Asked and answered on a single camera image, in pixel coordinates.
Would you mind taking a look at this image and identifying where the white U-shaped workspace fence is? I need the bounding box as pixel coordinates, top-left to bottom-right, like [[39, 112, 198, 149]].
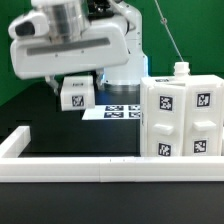
[[0, 126, 224, 182]]

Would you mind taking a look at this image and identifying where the white base marker sheet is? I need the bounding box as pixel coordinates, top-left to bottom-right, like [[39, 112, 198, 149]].
[[82, 104, 140, 120]]

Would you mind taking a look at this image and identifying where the white cabinet body box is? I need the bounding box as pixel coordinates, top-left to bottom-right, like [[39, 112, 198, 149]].
[[140, 62, 224, 157]]

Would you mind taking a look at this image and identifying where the white cabinet top block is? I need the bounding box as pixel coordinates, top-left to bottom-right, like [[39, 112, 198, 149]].
[[60, 76, 95, 111]]

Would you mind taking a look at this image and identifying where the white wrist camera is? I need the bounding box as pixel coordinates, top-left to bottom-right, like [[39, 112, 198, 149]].
[[8, 10, 50, 40]]

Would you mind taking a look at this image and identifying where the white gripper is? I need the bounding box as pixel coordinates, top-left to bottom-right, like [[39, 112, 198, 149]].
[[10, 18, 129, 95]]

